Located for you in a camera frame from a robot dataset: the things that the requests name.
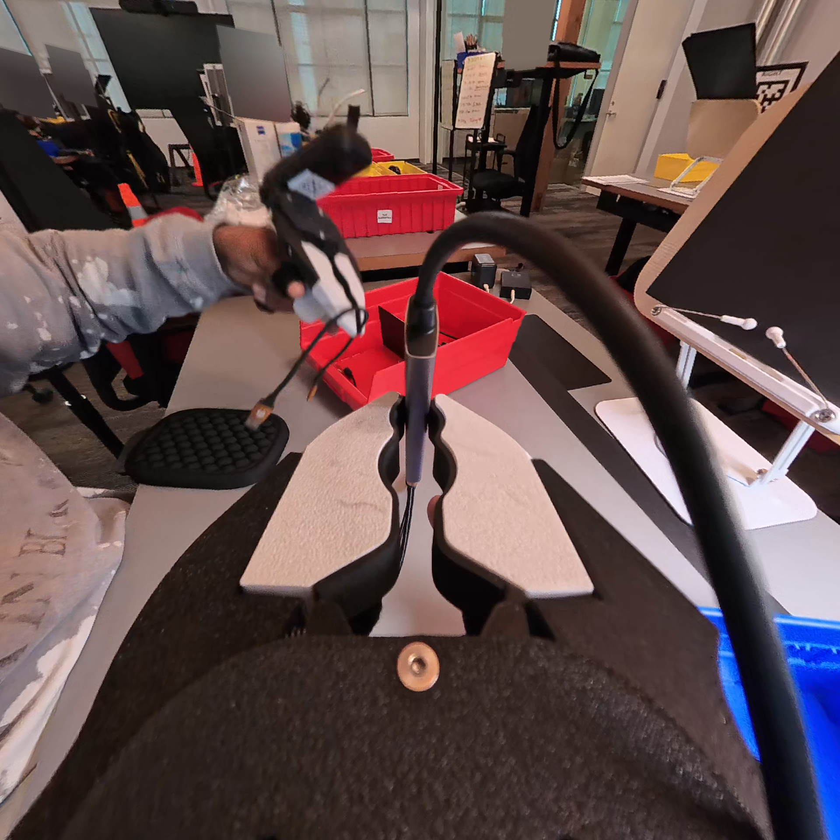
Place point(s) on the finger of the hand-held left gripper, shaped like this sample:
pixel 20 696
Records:
pixel 323 275
pixel 353 289

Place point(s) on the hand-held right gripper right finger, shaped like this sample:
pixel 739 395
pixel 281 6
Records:
pixel 512 512

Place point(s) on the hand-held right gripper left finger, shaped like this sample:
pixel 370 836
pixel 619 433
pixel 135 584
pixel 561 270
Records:
pixel 328 499

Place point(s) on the small red storage bin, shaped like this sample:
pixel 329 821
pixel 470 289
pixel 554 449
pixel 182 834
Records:
pixel 472 367

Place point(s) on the blue storage bin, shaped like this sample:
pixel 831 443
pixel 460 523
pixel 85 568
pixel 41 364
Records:
pixel 814 689

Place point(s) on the person's right hand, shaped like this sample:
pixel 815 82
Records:
pixel 434 513

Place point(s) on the person's left hand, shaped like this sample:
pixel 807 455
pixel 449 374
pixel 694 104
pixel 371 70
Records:
pixel 246 259

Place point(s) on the wooden side table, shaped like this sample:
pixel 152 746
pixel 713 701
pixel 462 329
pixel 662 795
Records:
pixel 394 253

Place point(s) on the black bin divider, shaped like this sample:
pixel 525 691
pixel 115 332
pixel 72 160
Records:
pixel 394 328

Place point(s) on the crumpled clear plastic bag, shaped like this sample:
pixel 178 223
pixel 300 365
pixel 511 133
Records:
pixel 239 197

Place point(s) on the yellow storage bin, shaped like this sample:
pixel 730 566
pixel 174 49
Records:
pixel 676 167
pixel 407 169

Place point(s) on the long ribbed red tote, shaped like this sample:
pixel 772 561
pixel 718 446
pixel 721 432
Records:
pixel 420 210

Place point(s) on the paned window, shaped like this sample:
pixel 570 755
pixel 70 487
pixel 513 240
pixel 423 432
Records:
pixel 341 59

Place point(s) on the red felt tote bag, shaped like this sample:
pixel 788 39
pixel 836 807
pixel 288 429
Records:
pixel 174 214

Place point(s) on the flat black charger box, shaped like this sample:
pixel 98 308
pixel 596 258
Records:
pixel 516 282

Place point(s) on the black yellow backpack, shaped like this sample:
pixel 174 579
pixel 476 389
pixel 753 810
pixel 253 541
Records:
pixel 141 151

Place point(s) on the orange traffic cone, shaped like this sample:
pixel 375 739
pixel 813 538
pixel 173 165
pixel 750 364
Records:
pixel 133 207

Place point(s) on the white handwritten flip chart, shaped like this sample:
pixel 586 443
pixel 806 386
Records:
pixel 476 92

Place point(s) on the large black monitor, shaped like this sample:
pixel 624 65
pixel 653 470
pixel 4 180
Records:
pixel 157 59

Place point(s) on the black office chair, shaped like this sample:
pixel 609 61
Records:
pixel 502 180

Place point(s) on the white door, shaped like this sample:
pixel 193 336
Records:
pixel 630 79

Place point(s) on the black wood-edged board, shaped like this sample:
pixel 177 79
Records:
pixel 754 262

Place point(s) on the framed black white marker sign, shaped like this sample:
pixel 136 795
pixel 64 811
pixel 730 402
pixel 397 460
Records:
pixel 778 88

